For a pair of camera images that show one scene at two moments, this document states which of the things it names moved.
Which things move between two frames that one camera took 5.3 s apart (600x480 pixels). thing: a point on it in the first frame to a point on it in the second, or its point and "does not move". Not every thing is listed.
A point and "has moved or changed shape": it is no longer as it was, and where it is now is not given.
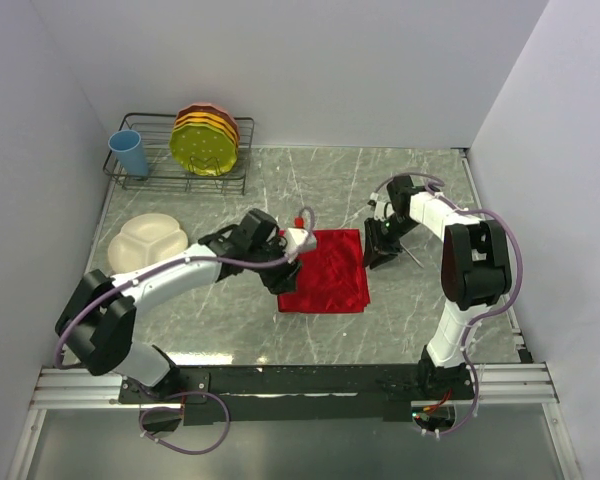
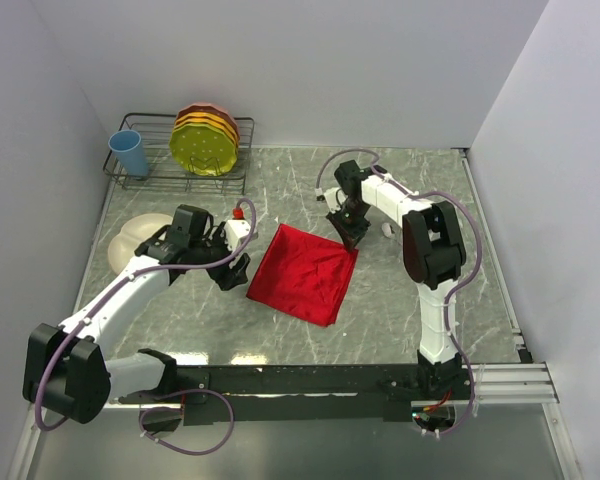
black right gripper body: (385, 236) to (350, 219)
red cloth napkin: (332, 278) has moved or changed shape
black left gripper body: (275, 277) to (216, 251)
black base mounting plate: (305, 394) does not move
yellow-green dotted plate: (203, 149) does not move
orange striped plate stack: (207, 113) does not move
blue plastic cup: (127, 147) does not move
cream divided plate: (145, 240) does not move
